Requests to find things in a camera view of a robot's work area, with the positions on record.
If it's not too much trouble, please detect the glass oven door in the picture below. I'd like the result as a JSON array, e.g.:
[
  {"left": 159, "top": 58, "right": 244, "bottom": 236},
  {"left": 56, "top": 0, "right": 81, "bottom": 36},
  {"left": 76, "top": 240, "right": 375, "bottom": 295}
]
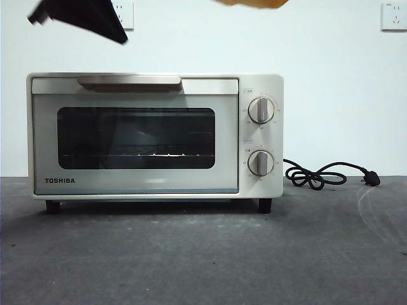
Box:
[{"left": 31, "top": 75, "right": 240, "bottom": 194}]

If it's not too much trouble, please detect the yellow corn cob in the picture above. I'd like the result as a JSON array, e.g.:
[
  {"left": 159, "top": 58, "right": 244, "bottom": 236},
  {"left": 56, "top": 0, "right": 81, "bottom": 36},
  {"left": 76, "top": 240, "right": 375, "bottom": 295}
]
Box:
[{"left": 216, "top": 0, "right": 290, "bottom": 10}]

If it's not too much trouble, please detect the cream Toshiba toaster oven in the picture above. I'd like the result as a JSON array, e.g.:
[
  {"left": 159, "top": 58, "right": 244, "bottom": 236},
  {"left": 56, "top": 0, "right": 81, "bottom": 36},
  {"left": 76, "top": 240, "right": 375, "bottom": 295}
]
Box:
[{"left": 26, "top": 72, "right": 285, "bottom": 214}]

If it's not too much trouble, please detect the cream temperature knob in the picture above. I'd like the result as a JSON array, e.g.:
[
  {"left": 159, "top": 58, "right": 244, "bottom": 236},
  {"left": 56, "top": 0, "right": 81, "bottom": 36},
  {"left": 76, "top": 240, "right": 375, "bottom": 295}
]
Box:
[{"left": 247, "top": 97, "right": 276, "bottom": 124}]

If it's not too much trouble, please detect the cream timer knob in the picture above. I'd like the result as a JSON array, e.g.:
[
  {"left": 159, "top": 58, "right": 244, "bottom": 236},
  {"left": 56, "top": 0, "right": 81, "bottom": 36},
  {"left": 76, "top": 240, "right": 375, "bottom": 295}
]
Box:
[{"left": 247, "top": 150, "right": 275, "bottom": 177}]

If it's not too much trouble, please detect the white wall socket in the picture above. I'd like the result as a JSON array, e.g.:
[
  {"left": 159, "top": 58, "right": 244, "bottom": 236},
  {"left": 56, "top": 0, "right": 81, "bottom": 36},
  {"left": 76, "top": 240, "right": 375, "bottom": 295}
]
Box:
[
  {"left": 113, "top": 0, "right": 135, "bottom": 32},
  {"left": 381, "top": 2, "right": 407, "bottom": 32}
]

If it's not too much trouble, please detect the metal wire oven rack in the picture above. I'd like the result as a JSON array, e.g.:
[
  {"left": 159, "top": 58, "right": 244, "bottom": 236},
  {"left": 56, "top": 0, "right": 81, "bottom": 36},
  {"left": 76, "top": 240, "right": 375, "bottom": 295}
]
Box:
[{"left": 59, "top": 152, "right": 214, "bottom": 158}]

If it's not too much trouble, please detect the black power cord with plug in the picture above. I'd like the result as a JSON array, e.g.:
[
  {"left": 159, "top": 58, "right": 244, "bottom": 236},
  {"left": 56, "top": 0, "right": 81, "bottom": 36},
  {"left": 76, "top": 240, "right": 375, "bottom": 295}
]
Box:
[{"left": 282, "top": 158, "right": 382, "bottom": 188}]

